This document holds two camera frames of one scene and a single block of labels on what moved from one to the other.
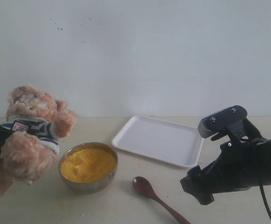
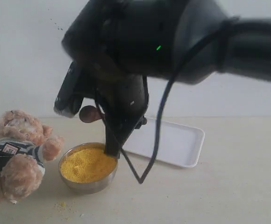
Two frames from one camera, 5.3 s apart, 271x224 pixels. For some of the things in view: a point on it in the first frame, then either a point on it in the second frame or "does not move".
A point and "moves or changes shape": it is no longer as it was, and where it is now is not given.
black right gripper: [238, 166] -> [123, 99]
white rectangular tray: [172, 142] does not move
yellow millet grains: [87, 164] does not move
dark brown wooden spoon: [143, 187] -> [89, 113]
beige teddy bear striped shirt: [37, 122] moves or changes shape
